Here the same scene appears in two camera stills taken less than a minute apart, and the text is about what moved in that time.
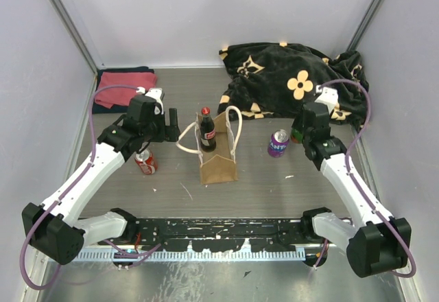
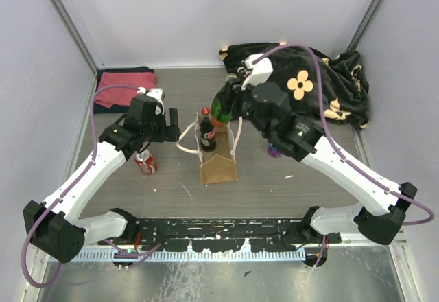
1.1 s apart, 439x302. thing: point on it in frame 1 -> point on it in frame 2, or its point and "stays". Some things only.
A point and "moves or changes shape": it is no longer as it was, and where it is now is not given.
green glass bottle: x=296 y=136 moves or changes shape
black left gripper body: x=159 y=132 stays
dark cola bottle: x=208 y=135 stays
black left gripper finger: x=173 y=116 stays
